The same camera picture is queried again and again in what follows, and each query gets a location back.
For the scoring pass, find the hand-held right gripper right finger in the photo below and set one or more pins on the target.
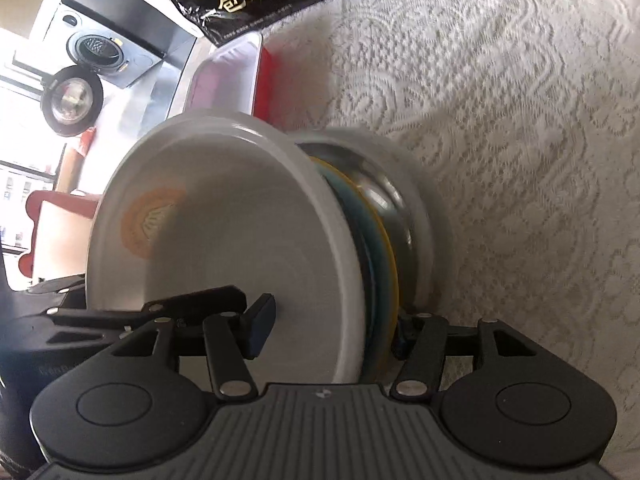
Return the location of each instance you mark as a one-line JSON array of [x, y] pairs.
[[425, 345]]

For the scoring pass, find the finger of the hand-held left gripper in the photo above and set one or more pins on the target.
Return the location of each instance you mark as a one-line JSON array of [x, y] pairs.
[[200, 300], [60, 285]]

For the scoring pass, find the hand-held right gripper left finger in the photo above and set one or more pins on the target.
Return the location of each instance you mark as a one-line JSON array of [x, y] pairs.
[[262, 320]]

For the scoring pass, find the white plastic printed bowl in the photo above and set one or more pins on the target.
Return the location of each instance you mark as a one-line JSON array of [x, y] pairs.
[[225, 240]]

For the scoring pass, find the yellow-rimmed white bowl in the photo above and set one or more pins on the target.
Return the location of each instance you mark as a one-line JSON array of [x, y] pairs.
[[392, 260]]

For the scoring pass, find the blue bowl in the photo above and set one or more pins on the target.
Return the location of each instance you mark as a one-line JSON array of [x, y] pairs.
[[372, 255]]

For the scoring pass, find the stainless steel bowl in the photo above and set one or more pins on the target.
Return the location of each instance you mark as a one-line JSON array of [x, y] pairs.
[[395, 195]]

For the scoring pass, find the red chair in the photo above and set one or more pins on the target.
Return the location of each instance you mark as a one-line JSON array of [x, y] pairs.
[[35, 200]]

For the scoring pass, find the white lace tablecloth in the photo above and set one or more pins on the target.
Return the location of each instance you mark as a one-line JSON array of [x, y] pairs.
[[500, 135]]

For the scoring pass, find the red tray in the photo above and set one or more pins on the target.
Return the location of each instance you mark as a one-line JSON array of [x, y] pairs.
[[265, 80]]

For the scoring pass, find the grey washing machine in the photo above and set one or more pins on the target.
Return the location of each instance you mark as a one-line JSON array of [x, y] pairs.
[[55, 20]]

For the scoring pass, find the black snack bag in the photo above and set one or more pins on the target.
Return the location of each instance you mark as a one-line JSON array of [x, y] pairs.
[[250, 0]]

